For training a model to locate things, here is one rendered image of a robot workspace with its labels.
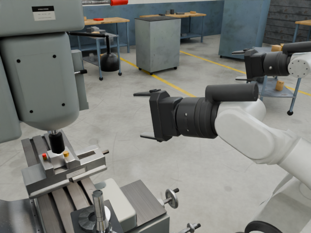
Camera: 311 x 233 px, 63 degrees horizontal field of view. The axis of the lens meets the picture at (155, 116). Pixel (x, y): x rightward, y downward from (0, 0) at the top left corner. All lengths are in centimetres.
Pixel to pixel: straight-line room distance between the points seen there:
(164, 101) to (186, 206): 189
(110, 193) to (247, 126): 95
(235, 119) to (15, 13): 57
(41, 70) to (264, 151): 61
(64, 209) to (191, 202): 152
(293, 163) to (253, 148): 7
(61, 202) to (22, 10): 74
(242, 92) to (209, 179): 223
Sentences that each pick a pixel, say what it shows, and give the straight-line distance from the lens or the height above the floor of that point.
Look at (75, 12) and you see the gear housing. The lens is 77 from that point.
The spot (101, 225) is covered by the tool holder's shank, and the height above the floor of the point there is 125.
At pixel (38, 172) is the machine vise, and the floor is 103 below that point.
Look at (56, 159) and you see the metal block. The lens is 118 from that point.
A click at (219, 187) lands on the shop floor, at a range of 263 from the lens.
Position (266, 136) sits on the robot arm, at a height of 152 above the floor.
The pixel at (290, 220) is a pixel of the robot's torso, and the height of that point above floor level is 113.
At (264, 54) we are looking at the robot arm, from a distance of 104.
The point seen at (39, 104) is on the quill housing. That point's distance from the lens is 82.
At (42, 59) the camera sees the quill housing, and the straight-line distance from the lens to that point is 79.
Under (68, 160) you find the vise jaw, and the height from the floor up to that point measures 107.
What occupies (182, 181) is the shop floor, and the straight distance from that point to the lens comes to 262.
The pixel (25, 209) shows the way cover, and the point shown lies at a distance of 128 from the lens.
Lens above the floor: 175
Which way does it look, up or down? 28 degrees down
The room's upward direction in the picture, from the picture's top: straight up
